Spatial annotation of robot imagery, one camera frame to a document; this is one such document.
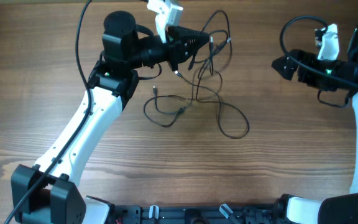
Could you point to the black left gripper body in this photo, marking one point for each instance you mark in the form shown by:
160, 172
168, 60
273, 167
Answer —
173, 50

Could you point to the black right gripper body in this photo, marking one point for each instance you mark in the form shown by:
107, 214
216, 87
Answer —
302, 66

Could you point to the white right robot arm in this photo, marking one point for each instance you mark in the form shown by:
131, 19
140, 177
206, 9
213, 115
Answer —
325, 72

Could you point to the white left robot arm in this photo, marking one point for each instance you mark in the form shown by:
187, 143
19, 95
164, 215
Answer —
47, 192

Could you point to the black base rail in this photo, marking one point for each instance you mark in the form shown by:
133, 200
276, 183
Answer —
131, 214

